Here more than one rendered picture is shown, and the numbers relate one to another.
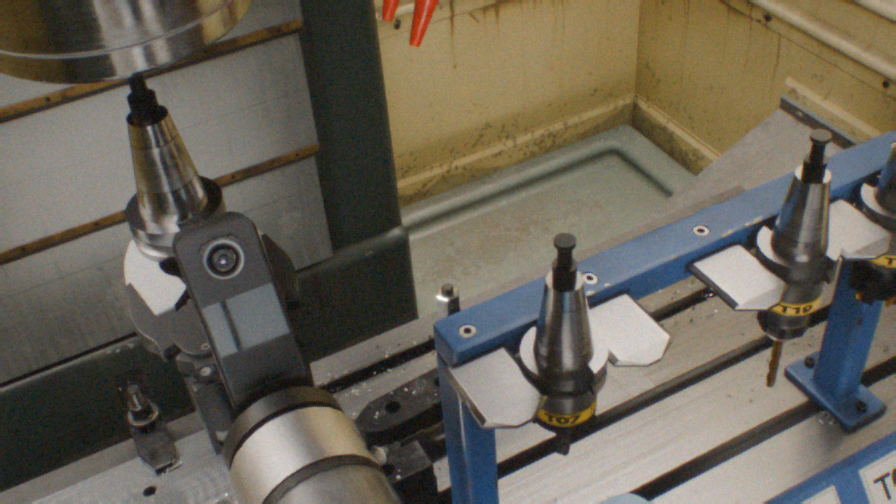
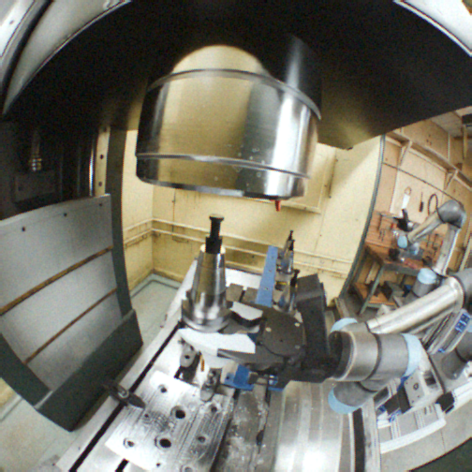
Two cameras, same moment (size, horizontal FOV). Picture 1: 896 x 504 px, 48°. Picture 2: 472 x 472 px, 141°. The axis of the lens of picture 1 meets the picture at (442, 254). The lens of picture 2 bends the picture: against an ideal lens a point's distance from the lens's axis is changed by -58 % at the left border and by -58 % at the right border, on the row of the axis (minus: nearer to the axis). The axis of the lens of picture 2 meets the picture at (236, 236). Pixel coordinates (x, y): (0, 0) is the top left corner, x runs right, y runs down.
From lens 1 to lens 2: 0.57 m
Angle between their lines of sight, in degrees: 51
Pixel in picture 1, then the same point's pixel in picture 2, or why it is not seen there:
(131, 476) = (136, 413)
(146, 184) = (215, 290)
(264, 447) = (363, 348)
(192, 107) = (84, 280)
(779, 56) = (192, 248)
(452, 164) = not seen: hidden behind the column
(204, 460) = (154, 398)
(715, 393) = not seen: hidden behind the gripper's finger
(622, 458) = not seen: hidden behind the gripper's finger
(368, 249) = (128, 317)
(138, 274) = (216, 342)
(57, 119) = (48, 290)
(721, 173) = (189, 276)
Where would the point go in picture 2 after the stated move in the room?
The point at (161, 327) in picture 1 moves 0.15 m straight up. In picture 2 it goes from (266, 355) to (313, 218)
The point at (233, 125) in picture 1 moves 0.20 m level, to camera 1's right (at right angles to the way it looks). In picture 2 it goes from (95, 285) to (145, 269)
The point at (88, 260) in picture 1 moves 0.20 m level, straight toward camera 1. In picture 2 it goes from (64, 342) to (108, 379)
